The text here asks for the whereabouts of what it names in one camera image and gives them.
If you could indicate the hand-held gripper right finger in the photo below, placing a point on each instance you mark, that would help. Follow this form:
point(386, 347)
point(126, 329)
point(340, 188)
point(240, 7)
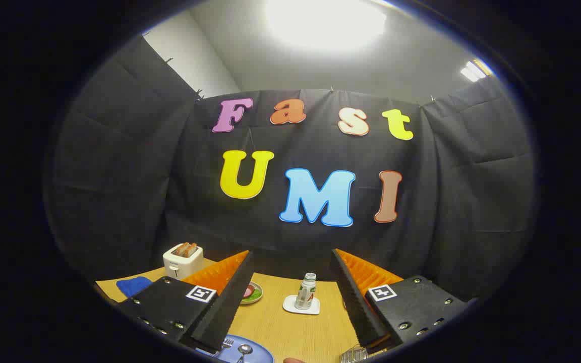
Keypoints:
point(358, 307)

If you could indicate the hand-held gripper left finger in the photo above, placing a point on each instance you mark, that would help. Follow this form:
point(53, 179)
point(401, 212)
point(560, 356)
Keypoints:
point(225, 312)

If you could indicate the pink ham slice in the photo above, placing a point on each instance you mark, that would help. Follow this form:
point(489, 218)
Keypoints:
point(248, 291)

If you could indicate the oval food plate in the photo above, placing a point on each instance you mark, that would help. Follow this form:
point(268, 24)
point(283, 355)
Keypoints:
point(256, 297)

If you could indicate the blue round plate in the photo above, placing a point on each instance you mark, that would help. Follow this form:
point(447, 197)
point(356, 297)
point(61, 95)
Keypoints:
point(263, 353)

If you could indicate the white drink bottle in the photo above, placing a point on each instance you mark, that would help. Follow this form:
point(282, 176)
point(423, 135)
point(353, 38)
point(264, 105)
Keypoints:
point(304, 295)

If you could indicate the white toaster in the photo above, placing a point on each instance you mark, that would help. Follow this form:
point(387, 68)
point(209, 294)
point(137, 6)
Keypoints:
point(182, 267)

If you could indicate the white square coaster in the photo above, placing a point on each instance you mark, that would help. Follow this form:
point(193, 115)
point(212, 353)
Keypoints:
point(290, 305)

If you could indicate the toast slices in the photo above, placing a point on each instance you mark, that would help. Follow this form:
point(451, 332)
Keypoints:
point(185, 248)

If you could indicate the blue folded cloth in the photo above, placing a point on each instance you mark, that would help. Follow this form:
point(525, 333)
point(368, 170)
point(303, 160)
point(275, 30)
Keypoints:
point(134, 286)

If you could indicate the small ceiling light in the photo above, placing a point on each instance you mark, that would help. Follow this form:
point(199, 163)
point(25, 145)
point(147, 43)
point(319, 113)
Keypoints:
point(473, 70)

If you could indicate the large ceiling light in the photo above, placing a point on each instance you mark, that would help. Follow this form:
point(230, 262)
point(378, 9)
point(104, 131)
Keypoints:
point(326, 22)

